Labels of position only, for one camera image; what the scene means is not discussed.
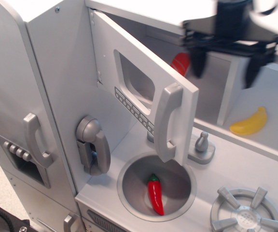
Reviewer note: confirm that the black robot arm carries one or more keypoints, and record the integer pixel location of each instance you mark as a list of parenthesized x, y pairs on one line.
[(240, 6)]

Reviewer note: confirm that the grey toy fridge door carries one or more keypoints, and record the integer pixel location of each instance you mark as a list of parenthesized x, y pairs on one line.
[(22, 92)]

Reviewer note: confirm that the yellow toy banana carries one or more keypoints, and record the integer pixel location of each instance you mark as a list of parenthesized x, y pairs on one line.
[(250, 125)]

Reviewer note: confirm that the grey toy microwave door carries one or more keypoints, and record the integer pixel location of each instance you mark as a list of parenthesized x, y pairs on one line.
[(135, 75)]

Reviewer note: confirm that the grey fridge door handle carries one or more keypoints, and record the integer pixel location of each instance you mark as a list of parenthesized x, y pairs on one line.
[(31, 125)]

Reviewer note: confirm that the grey lower fridge handle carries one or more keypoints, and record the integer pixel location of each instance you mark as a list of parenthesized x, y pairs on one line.
[(72, 223)]

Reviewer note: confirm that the grey microwave door handle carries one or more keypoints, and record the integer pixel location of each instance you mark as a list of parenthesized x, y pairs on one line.
[(170, 100)]

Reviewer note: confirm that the red toy chili pepper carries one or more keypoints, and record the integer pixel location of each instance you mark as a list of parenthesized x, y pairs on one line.
[(155, 194)]

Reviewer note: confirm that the red salmon sushi toy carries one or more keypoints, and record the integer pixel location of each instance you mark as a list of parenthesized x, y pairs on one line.
[(181, 63)]

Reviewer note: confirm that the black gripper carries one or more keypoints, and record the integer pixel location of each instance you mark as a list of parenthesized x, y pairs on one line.
[(230, 33)]

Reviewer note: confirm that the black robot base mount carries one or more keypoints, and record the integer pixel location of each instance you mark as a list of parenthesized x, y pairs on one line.
[(9, 223)]

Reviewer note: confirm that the grey toy telephone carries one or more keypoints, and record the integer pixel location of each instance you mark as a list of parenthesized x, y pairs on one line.
[(93, 146)]

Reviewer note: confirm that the grey round toy sink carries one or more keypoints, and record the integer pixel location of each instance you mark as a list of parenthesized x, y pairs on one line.
[(177, 182)]

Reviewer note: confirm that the grey toy ice dispenser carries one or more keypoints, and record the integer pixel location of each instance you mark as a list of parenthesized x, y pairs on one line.
[(22, 160)]

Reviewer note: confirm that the grey toy stove burner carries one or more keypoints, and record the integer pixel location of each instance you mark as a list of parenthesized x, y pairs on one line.
[(243, 210)]

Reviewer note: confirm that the grey toy faucet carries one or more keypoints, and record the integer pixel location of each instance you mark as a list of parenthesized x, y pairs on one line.
[(183, 147)]

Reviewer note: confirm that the grey toy oven panel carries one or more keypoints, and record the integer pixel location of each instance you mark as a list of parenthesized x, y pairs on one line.
[(104, 223)]

